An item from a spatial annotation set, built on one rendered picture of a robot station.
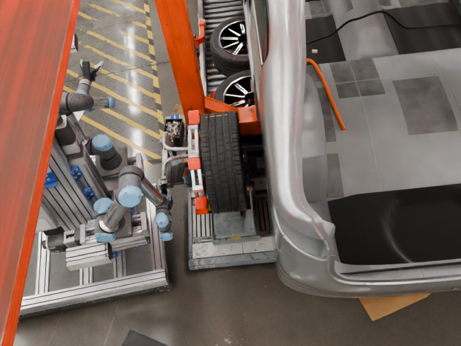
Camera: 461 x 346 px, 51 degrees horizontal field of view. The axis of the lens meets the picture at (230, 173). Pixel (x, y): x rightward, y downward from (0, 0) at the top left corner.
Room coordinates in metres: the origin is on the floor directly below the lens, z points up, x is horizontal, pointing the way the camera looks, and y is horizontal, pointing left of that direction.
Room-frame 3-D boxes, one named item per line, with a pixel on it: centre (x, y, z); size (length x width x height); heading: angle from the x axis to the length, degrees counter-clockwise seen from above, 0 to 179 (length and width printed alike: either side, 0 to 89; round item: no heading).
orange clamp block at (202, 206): (1.62, 0.21, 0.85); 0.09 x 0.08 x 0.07; 176
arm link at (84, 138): (2.15, 0.93, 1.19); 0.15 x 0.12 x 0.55; 78
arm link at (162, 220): (1.51, 0.44, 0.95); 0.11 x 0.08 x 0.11; 0
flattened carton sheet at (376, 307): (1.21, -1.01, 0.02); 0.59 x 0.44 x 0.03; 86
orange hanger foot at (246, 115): (2.47, -0.16, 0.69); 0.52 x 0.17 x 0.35; 86
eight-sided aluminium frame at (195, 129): (1.94, 0.19, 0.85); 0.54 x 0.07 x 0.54; 176
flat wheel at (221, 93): (2.81, -0.28, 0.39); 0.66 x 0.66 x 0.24
